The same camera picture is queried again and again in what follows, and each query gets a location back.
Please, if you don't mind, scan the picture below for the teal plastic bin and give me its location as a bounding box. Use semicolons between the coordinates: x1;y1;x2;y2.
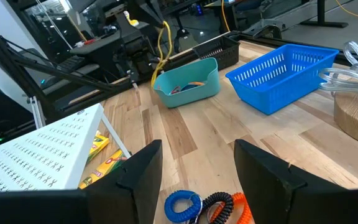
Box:
152;57;221;109

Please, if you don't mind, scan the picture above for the black desk leg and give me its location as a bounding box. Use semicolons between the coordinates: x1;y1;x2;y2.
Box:
299;0;350;29

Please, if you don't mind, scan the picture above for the yellow extension cable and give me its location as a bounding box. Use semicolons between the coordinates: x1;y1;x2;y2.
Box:
221;0;358;32

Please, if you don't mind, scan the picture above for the black aluminium table frame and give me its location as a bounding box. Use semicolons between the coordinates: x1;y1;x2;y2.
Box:
0;12;358;125

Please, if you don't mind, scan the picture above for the blue coil wristband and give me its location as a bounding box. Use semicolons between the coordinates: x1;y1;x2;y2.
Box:
163;190;203;224

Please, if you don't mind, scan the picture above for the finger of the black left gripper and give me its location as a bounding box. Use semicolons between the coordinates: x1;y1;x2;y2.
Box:
135;0;165;26
150;0;168;24

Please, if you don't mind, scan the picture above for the yellow printed card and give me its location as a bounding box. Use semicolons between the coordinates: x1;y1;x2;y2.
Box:
122;10;140;27

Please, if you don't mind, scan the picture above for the black coil wristband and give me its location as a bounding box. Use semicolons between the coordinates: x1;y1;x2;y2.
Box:
188;191;235;224

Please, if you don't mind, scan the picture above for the black slotted plastic basket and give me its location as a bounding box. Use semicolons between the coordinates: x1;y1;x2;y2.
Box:
192;35;241;71

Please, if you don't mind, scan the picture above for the black keyboard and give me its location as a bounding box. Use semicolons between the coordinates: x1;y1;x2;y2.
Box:
55;55;86;74

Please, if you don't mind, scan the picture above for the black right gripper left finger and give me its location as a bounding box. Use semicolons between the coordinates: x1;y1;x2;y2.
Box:
0;139;163;224

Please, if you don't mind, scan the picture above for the yellow green crayon box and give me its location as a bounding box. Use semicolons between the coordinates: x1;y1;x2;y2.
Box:
78;148;129;190
86;133;111;165

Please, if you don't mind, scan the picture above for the yellow-green loop band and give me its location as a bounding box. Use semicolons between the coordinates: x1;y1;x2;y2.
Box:
150;19;174;90

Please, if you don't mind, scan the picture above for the white perforated metal shelf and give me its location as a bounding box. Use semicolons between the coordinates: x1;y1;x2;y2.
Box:
0;103;132;192

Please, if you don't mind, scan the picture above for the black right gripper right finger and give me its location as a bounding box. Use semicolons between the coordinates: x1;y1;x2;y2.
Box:
233;138;358;224

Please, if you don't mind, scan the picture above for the blue slotted plastic basket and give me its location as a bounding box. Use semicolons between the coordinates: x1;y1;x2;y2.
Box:
224;43;341;116

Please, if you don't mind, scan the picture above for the clear coiled lamp cord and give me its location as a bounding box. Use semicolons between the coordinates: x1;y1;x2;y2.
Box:
318;40;358;94

